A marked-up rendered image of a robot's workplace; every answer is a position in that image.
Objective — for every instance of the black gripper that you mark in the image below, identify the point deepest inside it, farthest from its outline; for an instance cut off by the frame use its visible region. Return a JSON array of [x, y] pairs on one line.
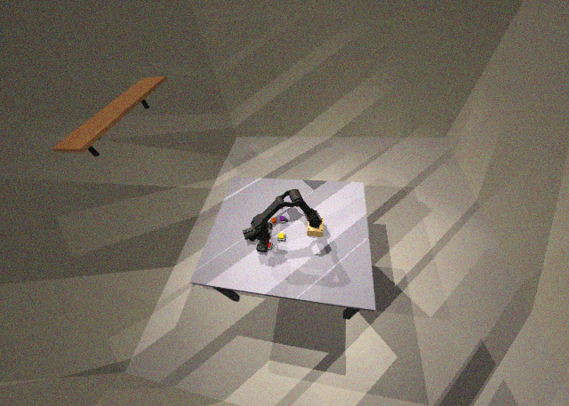
[[262, 246]]

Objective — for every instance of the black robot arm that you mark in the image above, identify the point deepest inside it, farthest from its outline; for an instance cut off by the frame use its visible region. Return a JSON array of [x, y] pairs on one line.
[[260, 222]]

